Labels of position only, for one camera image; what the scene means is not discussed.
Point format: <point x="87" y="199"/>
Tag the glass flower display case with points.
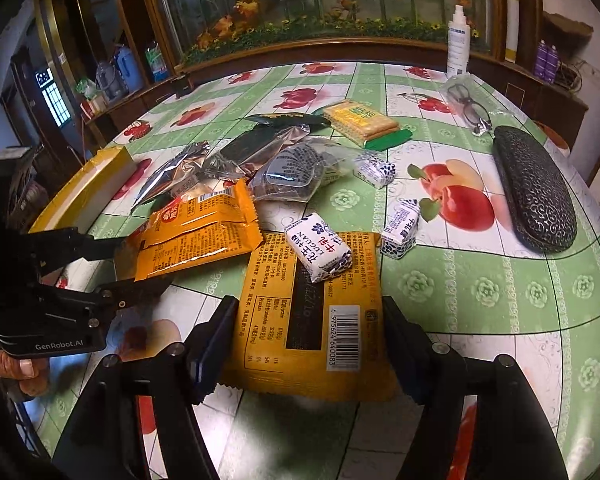
<point x="330" y="0"/>

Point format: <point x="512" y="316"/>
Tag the grey thermos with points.
<point x="106" y="80"/>

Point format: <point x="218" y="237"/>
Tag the white blue-print candy packet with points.
<point x="320" y="247"/>
<point x="399" y="230"/>
<point x="375" y="170"/>

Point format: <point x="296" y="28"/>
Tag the yellow cardboard box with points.
<point x="75" y="190"/>

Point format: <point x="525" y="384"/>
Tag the green-label water bottle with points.
<point x="157" y="62"/>

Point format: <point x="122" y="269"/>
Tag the dark silver-edged snack packet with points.
<point x="250" y="147"/>

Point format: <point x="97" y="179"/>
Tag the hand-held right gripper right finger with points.
<point x="405" y="357"/>

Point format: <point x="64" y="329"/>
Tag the eyeglasses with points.
<point x="475" y="110"/>

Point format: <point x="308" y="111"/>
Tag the silver foil snack packet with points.
<point x="172" y="175"/>

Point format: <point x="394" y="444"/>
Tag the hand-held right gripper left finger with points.
<point x="212" y="347"/>

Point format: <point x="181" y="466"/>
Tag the white spray bottle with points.
<point x="457" y="50"/>

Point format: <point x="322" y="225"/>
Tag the large orange snack packet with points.
<point x="320" y="345"/>

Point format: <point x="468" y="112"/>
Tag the blue thermos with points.
<point x="129" y="70"/>

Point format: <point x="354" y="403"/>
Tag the small orange snack packet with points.
<point x="195" y="240"/>

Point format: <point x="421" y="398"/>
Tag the person's left hand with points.
<point x="17" y="369"/>

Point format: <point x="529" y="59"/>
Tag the orange cardboard box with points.
<point x="94" y="106"/>

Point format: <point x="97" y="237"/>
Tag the barred window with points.
<point x="55" y="102"/>

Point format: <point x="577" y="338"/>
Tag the small black jar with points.
<point x="182" y="85"/>

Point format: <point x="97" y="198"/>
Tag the dark green snack packet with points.
<point x="290" y="120"/>

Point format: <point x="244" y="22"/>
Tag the green and white bag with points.
<point x="87" y="89"/>

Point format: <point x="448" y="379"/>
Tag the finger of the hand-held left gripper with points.
<point x="95" y="247"/>
<point x="130" y="292"/>

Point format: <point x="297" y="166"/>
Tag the yellow cracker packet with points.
<point x="360" y="120"/>

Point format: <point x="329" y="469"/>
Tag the clear packet with dark snack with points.
<point x="290" y="170"/>

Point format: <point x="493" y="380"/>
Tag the black embossed glasses case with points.
<point x="535" y="190"/>

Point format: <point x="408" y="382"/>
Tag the purple bottle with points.
<point x="553" y="64"/>
<point x="542" y="60"/>

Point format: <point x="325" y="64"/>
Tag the green fruit-print tablecloth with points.
<point x="480" y="290"/>

